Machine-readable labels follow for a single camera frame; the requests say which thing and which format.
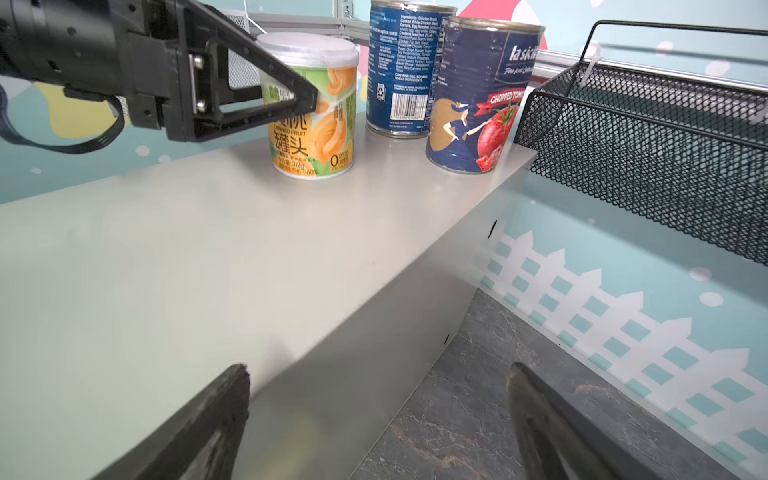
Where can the grey metal cabinet counter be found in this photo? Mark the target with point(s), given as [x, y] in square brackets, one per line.
[124, 298]

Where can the white wire wall basket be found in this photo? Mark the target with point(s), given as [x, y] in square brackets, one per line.
[242, 74]

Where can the blue soup can pink lid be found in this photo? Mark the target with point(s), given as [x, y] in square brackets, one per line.
[405, 49]

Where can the peach fruit can plastic lid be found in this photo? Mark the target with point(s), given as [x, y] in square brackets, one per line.
[320, 143]

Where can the dark blue chopped tomato can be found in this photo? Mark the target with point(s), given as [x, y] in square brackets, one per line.
[485, 70]

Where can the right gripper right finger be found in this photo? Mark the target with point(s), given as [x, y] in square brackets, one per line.
[556, 441]

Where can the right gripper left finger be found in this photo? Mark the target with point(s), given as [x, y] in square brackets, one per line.
[200, 441]

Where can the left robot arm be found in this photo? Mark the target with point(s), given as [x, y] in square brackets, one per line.
[70, 44]

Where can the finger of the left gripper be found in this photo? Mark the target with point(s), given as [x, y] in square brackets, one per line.
[227, 83]

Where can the black mesh wall basket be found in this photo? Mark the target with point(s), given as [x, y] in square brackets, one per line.
[685, 151]

